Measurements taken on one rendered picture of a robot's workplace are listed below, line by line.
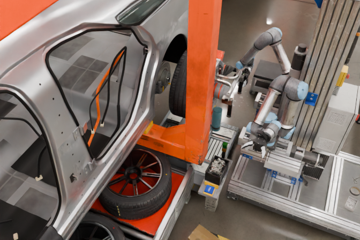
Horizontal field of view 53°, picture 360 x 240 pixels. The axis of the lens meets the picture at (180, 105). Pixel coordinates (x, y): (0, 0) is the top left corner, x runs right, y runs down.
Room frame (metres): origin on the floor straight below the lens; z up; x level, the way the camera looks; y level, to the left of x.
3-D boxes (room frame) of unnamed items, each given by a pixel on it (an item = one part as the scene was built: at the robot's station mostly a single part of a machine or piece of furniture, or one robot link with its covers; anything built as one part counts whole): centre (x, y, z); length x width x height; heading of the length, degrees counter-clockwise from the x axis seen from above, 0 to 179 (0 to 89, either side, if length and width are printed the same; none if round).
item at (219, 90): (2.51, -0.35, 0.85); 0.21 x 0.14 x 0.14; 67
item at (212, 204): (1.83, -0.31, 0.21); 0.10 x 0.10 x 0.42; 67
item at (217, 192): (1.86, -0.32, 0.44); 0.43 x 0.17 x 0.03; 157
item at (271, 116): (2.00, -0.70, 0.98); 0.13 x 0.12 x 0.14; 52
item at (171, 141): (2.14, 0.17, 0.69); 0.52 x 0.17 x 0.35; 67
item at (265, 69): (3.50, -1.12, 0.17); 0.43 x 0.36 x 0.34; 68
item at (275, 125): (1.71, -0.64, 1.21); 0.11 x 0.08 x 0.09; 142
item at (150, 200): (1.86, 0.39, 0.39); 0.66 x 0.66 x 0.24
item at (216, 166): (1.87, -0.32, 0.51); 0.20 x 0.14 x 0.13; 153
